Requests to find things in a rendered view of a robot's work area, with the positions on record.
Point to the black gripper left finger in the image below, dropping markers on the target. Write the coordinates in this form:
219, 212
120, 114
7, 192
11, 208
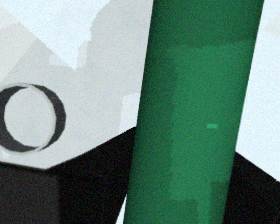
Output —
87, 189

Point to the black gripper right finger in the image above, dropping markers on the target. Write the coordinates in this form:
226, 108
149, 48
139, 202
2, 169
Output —
253, 196

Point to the dark grey ring clamp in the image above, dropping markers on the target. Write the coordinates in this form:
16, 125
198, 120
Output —
8, 143

